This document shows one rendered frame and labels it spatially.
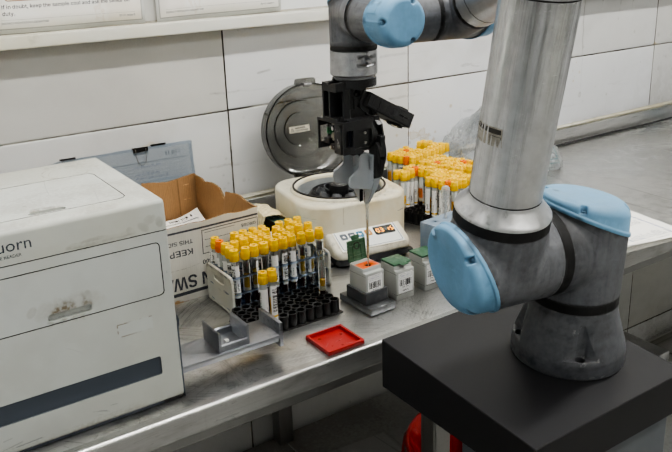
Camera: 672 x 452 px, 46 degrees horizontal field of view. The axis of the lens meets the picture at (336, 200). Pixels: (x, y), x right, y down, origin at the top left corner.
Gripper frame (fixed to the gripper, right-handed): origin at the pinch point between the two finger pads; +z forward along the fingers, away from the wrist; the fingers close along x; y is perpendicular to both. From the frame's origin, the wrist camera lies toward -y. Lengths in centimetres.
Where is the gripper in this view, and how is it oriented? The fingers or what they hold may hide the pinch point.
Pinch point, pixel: (367, 193)
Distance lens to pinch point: 132.0
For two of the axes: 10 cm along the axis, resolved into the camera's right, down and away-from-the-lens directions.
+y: -8.1, 2.1, -5.5
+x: 5.9, 2.3, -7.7
